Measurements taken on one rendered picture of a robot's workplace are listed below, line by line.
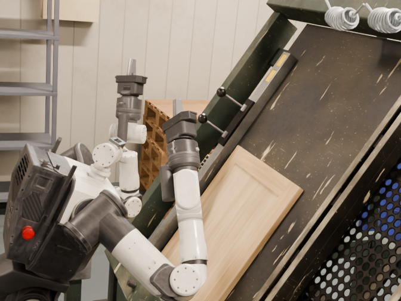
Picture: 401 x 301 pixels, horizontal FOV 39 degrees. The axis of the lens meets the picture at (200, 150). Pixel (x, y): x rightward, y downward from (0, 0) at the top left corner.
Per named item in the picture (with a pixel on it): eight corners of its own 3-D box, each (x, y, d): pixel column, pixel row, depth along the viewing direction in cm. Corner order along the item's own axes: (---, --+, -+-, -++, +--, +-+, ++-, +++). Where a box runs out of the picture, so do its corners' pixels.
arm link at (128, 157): (138, 122, 200) (139, 157, 205) (114, 120, 201) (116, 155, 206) (132, 128, 194) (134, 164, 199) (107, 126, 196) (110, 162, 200)
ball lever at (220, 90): (243, 114, 213) (214, 94, 213) (249, 106, 213) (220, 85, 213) (243, 113, 209) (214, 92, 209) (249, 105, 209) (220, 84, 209)
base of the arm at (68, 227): (95, 262, 142) (67, 228, 139) (79, 255, 154) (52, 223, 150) (138, 221, 148) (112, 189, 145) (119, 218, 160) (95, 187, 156)
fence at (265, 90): (145, 261, 218) (137, 256, 216) (290, 57, 214) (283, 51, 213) (149, 267, 214) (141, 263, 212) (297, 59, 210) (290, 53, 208)
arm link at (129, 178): (145, 162, 201) (147, 211, 208) (129, 154, 208) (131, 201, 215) (120, 169, 194) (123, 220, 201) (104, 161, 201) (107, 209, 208)
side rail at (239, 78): (140, 239, 243) (119, 227, 238) (290, 27, 239) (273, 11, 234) (144, 245, 238) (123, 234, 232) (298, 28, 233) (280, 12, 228)
